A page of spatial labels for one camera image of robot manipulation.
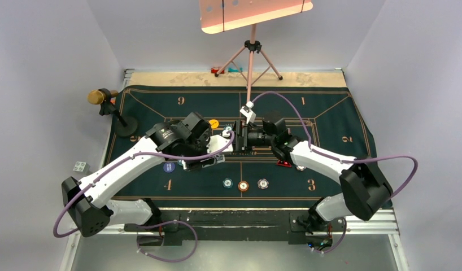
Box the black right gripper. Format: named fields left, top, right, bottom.
left=229, top=119, right=276, bottom=154

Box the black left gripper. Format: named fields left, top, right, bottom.
left=182, top=130, right=217, bottom=171

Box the white blue chip stack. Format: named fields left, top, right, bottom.
left=257, top=178, right=269, bottom=189

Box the orange poker chip stack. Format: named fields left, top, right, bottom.
left=238, top=181, right=250, bottom=192

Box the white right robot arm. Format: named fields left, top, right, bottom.
left=232, top=119, right=393, bottom=230

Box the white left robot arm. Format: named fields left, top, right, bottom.
left=53, top=122, right=236, bottom=238

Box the dark green poker mat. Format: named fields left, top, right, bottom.
left=105, top=85, right=376, bottom=208

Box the yellow big blind button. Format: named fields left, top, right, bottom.
left=209, top=119, right=220, bottom=129

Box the red black triangle dealer marker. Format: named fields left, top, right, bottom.
left=277, top=160, right=293, bottom=168

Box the blue small blind button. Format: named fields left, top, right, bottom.
left=163, top=162, right=176, bottom=173

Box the gold knob black clamp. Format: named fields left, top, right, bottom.
left=87, top=88, right=138, bottom=137

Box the red clip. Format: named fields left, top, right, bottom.
left=210, top=67, right=225, bottom=74

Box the teal clip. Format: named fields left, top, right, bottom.
left=228, top=67, right=243, bottom=73

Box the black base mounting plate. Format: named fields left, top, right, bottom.
left=124, top=208, right=345, bottom=246

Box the small grey lego block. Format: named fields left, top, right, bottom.
left=73, top=161, right=90, bottom=174

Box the pink music stand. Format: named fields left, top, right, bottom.
left=198, top=0, right=313, bottom=102

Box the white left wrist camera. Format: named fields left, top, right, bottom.
left=207, top=135, right=234, bottom=154

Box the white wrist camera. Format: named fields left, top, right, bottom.
left=239, top=101, right=256, bottom=125
left=207, top=135, right=234, bottom=154

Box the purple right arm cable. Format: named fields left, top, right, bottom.
left=250, top=91, right=419, bottom=255

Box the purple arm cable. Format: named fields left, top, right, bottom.
left=250, top=91, right=419, bottom=255
left=53, top=129, right=236, bottom=263

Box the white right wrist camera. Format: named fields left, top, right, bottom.
left=239, top=101, right=256, bottom=125

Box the aluminium frame rail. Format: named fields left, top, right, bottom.
left=59, top=207, right=409, bottom=271

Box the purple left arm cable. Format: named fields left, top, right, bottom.
left=53, top=129, right=236, bottom=263

